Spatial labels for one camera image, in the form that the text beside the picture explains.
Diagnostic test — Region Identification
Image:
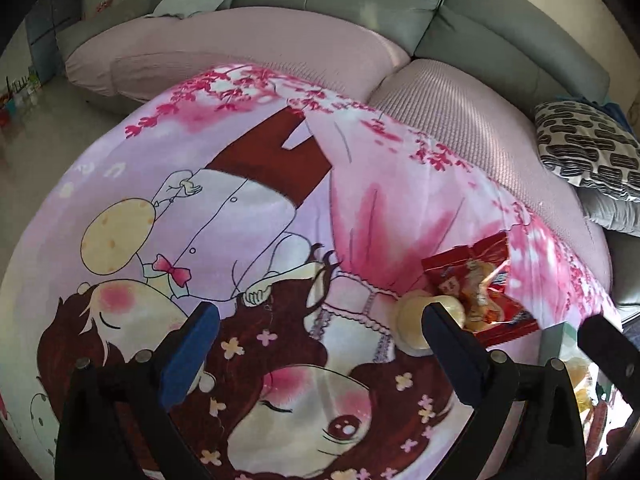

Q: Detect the red cookie packet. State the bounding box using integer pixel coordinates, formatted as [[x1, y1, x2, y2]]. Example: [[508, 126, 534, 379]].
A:
[[421, 231, 541, 348]]

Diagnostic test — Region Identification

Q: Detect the teal white shallow box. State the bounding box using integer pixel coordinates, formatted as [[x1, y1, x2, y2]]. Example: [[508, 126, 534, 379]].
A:
[[540, 322, 616, 461]]

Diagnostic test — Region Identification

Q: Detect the grey sofa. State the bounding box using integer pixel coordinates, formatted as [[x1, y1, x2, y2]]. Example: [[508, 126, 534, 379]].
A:
[[55, 0, 640, 321]]

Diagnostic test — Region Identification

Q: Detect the black white patterned pillow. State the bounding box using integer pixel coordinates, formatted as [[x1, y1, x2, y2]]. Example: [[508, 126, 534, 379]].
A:
[[532, 101, 640, 203]]

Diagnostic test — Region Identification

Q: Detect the pink printed cartoon blanket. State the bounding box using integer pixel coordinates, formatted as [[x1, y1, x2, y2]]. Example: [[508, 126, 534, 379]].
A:
[[0, 62, 618, 480]]

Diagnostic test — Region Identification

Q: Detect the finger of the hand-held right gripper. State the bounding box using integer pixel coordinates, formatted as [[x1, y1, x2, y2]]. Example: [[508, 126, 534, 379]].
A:
[[577, 314, 640, 403]]

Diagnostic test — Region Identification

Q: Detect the pink quilted sofa cover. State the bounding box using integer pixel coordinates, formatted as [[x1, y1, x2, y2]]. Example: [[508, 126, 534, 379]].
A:
[[64, 7, 613, 291]]

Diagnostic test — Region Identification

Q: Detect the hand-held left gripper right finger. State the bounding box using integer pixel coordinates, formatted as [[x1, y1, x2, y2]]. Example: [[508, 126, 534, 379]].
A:
[[421, 302, 588, 480]]

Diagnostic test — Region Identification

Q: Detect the colourful toy set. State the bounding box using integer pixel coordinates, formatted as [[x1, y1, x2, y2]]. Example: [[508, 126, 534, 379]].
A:
[[0, 72, 41, 126]]

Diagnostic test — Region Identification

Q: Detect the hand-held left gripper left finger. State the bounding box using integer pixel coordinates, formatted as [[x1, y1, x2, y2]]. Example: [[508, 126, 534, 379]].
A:
[[54, 301, 221, 480]]

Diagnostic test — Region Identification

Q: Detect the pale yellow round snack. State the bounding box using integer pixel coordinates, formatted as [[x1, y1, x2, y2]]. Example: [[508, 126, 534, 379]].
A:
[[396, 290, 467, 358]]

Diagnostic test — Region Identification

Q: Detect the dark cabinet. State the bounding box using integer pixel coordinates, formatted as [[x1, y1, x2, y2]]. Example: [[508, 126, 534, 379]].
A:
[[25, 0, 83, 73]]

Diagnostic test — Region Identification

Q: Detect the blue cloth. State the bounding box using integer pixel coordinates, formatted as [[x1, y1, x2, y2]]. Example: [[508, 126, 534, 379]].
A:
[[597, 100, 631, 131]]

